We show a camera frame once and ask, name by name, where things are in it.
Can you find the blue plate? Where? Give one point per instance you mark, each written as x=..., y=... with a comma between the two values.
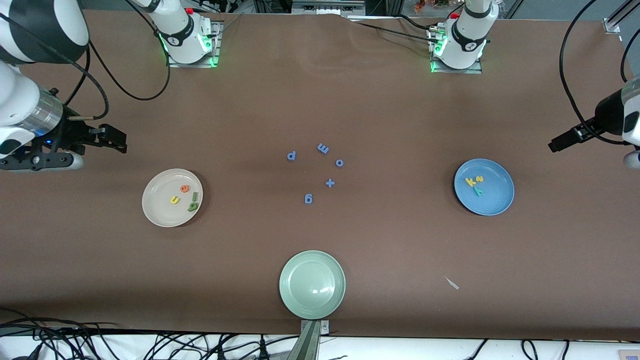
x=495, y=200

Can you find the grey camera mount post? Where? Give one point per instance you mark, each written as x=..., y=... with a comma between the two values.
x=307, y=345

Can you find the green letter p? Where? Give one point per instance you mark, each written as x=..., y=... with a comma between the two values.
x=196, y=205

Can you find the blue letter d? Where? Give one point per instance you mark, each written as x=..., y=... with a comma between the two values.
x=291, y=153

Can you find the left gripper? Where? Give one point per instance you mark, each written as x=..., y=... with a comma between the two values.
x=608, y=116

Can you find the grey metal box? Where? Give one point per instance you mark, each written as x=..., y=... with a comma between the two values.
x=327, y=9

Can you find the blue plus sign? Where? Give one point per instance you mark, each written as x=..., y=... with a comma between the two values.
x=330, y=183

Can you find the pale green plate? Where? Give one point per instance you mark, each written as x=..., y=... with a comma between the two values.
x=312, y=285

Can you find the brown table cover sheet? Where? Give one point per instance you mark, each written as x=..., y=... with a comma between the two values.
x=320, y=100

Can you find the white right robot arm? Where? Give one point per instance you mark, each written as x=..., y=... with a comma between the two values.
x=182, y=35

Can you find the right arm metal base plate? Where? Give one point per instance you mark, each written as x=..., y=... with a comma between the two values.
x=192, y=65

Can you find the blue letter g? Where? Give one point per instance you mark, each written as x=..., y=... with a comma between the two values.
x=311, y=199

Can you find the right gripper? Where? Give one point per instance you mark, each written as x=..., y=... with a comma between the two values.
x=71, y=135

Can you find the aluminium frame rail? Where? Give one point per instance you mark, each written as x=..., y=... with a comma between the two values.
x=612, y=24

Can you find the teal letter y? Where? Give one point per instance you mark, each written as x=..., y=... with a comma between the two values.
x=478, y=190

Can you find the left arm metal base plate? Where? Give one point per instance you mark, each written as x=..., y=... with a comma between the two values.
x=457, y=71

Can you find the white paper scrap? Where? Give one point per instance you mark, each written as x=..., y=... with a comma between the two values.
x=452, y=284

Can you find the blue letter m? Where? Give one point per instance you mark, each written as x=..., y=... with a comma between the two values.
x=323, y=148

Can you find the yellow letter k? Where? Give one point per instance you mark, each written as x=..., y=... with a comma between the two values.
x=469, y=182

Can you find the pale beige plate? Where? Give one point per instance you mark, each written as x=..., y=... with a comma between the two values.
x=160, y=205

